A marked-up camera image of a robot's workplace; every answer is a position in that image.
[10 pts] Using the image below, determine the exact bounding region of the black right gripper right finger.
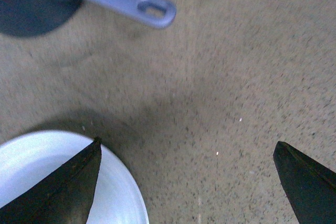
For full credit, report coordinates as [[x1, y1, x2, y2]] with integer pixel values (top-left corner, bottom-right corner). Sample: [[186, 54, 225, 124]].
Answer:
[[273, 141, 335, 223]]

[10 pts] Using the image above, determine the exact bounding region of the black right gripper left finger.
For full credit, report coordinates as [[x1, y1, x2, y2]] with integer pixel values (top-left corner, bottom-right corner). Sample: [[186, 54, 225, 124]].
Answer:
[[1, 137, 101, 223]]

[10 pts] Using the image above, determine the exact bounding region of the light blue plate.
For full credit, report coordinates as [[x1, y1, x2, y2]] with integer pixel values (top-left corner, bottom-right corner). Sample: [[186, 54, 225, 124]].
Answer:
[[1, 130, 149, 223]]

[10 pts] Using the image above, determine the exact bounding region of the dark blue saucepan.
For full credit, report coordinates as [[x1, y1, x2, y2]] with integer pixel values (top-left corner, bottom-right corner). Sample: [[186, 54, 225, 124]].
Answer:
[[1, 0, 176, 37]]

